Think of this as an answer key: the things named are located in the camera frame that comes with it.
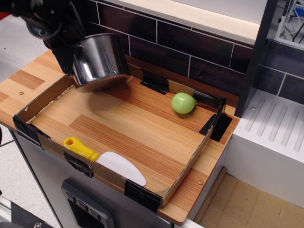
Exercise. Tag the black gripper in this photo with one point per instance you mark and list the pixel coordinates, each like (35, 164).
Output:
(55, 22)

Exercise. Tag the stainless steel pot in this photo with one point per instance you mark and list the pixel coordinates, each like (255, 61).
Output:
(99, 63)

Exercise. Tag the cardboard fence with black tape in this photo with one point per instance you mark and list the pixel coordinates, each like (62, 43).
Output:
(176, 153)

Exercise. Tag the black object on floor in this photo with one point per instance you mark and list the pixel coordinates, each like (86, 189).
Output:
(13, 7)

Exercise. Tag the green toy pear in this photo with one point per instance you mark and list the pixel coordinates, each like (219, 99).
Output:
(183, 103)

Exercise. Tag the grey oven control panel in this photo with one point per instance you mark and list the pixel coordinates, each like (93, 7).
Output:
(87, 212)

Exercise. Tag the white sink drainboard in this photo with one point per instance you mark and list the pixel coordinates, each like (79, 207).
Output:
(266, 150)

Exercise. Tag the yellow handled white toy knife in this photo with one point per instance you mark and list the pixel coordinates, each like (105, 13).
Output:
(110, 160)

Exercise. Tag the dark grey vertical post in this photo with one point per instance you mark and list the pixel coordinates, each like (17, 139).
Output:
(247, 90)

